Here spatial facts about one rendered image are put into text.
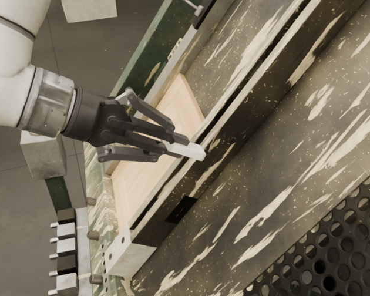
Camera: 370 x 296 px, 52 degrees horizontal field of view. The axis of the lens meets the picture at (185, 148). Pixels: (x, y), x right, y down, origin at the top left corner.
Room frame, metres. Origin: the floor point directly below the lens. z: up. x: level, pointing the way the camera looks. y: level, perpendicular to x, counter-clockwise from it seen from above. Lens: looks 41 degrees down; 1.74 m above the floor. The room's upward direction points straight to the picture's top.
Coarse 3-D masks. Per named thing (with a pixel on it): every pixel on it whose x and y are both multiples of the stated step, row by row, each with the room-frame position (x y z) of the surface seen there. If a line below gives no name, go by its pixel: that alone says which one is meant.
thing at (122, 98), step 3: (126, 90) 0.48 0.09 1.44; (129, 90) 0.48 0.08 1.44; (132, 90) 0.48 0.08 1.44; (123, 93) 0.48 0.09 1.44; (126, 93) 0.47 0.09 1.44; (120, 96) 0.47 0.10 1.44; (123, 96) 0.47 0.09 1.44; (126, 96) 0.47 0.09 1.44; (117, 99) 0.47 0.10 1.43; (120, 99) 0.47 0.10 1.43; (123, 99) 0.47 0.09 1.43; (126, 99) 0.47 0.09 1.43; (120, 102) 0.47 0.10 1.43; (123, 102) 0.47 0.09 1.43; (126, 102) 0.47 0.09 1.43; (129, 102) 0.47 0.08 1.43; (126, 105) 0.47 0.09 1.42; (129, 105) 0.46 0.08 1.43
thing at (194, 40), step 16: (224, 0) 0.94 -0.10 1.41; (208, 16) 0.93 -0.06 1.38; (192, 32) 0.94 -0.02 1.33; (208, 32) 0.93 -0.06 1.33; (192, 48) 0.92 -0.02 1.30; (176, 64) 0.91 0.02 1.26; (160, 80) 0.92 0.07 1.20; (160, 96) 0.90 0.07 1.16; (128, 144) 0.87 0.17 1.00; (112, 160) 0.87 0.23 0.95
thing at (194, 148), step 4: (172, 144) 0.47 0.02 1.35; (176, 144) 0.47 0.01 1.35; (180, 144) 0.48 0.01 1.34; (192, 144) 0.50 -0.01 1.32; (196, 144) 0.50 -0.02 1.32; (176, 148) 0.47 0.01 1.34; (180, 148) 0.47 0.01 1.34; (184, 148) 0.47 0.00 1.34; (188, 148) 0.47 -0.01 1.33; (192, 148) 0.48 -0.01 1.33; (196, 148) 0.49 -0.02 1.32; (200, 148) 0.49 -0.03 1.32; (188, 152) 0.47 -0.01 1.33; (192, 152) 0.47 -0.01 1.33; (196, 152) 0.48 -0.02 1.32; (200, 152) 0.48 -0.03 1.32; (204, 152) 0.48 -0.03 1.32; (200, 156) 0.48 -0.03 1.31; (204, 156) 0.48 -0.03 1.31
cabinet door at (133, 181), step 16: (176, 80) 0.89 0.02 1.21; (176, 96) 0.84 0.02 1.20; (192, 96) 0.80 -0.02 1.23; (176, 112) 0.80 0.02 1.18; (192, 112) 0.74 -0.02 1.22; (176, 128) 0.75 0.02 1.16; (192, 128) 0.70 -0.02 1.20; (160, 160) 0.71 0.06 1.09; (112, 176) 0.85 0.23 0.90; (128, 176) 0.78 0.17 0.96; (144, 176) 0.72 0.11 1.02; (160, 176) 0.67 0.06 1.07; (128, 192) 0.73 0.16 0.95; (144, 192) 0.67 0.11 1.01; (128, 208) 0.68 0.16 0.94
